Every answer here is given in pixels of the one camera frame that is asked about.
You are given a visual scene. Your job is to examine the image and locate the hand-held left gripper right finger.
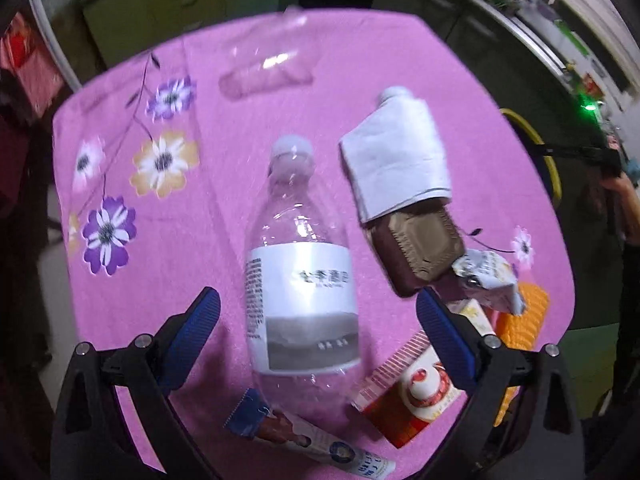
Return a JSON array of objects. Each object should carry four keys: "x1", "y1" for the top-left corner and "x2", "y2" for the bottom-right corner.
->
[{"x1": 416, "y1": 286, "x2": 587, "y2": 480}]

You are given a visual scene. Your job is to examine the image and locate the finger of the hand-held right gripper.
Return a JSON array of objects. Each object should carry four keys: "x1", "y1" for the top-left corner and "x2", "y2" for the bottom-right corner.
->
[{"x1": 533, "y1": 143, "x2": 605, "y2": 162}]

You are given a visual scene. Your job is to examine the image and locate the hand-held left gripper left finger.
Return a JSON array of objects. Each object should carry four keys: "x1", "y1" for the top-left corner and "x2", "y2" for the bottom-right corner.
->
[{"x1": 52, "y1": 286, "x2": 221, "y2": 480}]

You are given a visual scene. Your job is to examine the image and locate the yellow rimmed dark bin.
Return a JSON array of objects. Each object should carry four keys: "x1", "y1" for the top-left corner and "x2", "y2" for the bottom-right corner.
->
[{"x1": 499, "y1": 107, "x2": 562, "y2": 211}]

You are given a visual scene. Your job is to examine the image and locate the white wrapper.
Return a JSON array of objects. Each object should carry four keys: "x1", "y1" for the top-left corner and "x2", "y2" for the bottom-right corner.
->
[{"x1": 451, "y1": 251, "x2": 526, "y2": 317}]

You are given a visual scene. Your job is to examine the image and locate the red and white carton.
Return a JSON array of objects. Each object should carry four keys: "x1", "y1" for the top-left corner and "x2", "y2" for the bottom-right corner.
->
[{"x1": 349, "y1": 298, "x2": 493, "y2": 449}]

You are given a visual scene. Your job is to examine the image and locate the clear plastic bottle white label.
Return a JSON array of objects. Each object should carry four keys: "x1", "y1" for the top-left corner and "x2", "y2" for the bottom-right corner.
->
[{"x1": 243, "y1": 135, "x2": 362, "y2": 423}]

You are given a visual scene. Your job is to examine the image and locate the person's right forearm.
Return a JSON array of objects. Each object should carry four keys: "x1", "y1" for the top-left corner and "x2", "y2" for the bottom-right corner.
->
[{"x1": 600, "y1": 174, "x2": 640, "y2": 247}]

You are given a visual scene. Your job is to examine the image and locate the orange ribbed snack packet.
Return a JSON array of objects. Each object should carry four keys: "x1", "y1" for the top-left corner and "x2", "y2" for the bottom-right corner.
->
[{"x1": 492, "y1": 281, "x2": 552, "y2": 427}]

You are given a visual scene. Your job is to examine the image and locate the pink floral tablecloth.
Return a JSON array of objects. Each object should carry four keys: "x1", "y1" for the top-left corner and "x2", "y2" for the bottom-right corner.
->
[{"x1": 51, "y1": 8, "x2": 575, "y2": 480}]

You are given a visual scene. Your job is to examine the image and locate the steel edged kitchen counter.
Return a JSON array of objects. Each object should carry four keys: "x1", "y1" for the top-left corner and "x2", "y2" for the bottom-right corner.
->
[{"x1": 415, "y1": 0, "x2": 640, "y2": 126}]

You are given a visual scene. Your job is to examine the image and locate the blue and white sachet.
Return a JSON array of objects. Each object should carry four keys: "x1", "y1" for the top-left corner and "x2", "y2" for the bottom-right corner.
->
[{"x1": 223, "y1": 388, "x2": 397, "y2": 480}]

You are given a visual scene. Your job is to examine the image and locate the clear plastic bottle without label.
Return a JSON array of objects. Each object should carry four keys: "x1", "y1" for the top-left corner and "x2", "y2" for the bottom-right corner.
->
[{"x1": 218, "y1": 7, "x2": 315, "y2": 102}]

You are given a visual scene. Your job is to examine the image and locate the red patterned cloth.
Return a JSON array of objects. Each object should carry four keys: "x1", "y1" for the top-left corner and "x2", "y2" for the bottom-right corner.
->
[{"x1": 0, "y1": 11, "x2": 67, "y2": 117}]

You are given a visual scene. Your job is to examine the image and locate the green kitchen cabinet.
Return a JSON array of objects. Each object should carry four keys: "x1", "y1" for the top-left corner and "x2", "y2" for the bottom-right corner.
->
[{"x1": 81, "y1": 0, "x2": 283, "y2": 70}]

